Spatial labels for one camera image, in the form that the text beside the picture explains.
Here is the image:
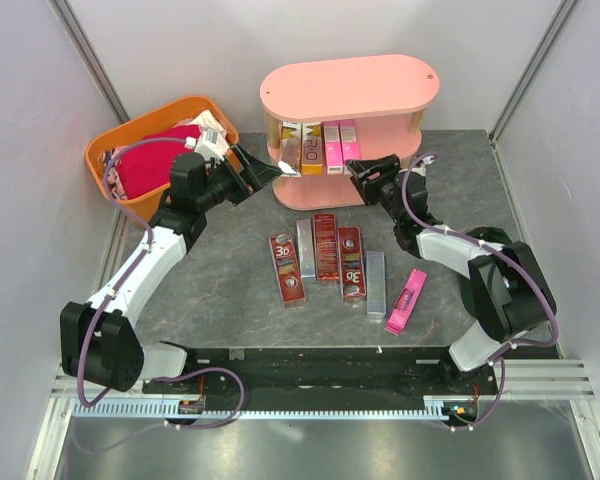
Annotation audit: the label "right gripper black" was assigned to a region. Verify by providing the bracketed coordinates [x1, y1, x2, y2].
[345, 153, 403, 225]

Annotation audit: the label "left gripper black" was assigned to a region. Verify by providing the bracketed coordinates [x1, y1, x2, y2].
[196, 144, 282, 211]

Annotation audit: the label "pink toothpaste box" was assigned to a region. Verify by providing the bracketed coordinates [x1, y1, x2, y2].
[339, 119, 361, 162]
[385, 269, 427, 335]
[323, 121, 344, 175]

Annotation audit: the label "orange R.O toothpaste box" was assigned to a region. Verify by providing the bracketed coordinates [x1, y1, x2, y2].
[300, 122, 324, 175]

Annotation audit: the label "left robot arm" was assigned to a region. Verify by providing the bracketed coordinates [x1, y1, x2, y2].
[60, 144, 284, 393]

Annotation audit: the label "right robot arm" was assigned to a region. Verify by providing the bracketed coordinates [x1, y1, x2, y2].
[345, 154, 558, 394]

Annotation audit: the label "pink three-tier shelf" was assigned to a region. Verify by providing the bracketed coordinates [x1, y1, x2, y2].
[258, 53, 441, 211]

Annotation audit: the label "silver toothpaste box left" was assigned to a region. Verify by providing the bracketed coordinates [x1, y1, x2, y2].
[296, 219, 317, 282]

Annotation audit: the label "silver toothpaste box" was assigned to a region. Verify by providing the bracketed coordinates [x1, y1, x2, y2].
[366, 251, 387, 318]
[296, 219, 317, 282]

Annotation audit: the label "dark red toothpaste box middle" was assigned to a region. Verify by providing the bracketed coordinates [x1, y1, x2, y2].
[313, 213, 340, 284]

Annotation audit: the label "white and patterned cloths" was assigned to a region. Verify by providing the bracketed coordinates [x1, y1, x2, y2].
[96, 109, 232, 202]

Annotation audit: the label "red 3D toothpaste box left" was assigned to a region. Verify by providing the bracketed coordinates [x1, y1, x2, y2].
[269, 232, 306, 308]

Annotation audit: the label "red 3d toothpaste box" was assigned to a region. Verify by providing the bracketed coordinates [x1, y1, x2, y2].
[337, 227, 366, 302]
[269, 232, 306, 308]

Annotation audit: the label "silver toothpaste box right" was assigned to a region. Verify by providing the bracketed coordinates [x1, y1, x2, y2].
[366, 251, 387, 318]

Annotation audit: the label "red 3D toothpaste box right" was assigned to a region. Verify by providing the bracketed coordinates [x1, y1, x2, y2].
[337, 227, 366, 302]

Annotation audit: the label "red folded cloth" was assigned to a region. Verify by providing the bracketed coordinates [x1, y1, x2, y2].
[115, 124, 216, 200]

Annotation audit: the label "orange plastic basket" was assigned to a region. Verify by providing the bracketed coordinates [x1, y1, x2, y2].
[85, 96, 239, 221]

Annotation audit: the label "dark green baseball cap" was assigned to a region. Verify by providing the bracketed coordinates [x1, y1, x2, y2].
[467, 226, 512, 245]

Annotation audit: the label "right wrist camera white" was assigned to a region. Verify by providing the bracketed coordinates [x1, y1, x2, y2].
[411, 153, 438, 177]

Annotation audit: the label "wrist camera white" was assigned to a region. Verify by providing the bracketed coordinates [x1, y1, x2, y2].
[185, 127, 230, 161]
[411, 153, 438, 177]

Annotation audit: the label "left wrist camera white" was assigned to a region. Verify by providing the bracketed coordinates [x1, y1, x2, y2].
[185, 127, 230, 161]

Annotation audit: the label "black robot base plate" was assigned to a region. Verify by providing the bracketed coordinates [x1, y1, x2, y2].
[185, 346, 497, 401]

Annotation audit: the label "grey slotted cable duct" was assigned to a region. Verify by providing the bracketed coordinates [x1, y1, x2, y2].
[71, 396, 470, 421]

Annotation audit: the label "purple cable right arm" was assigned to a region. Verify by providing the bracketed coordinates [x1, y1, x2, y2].
[399, 152, 561, 434]

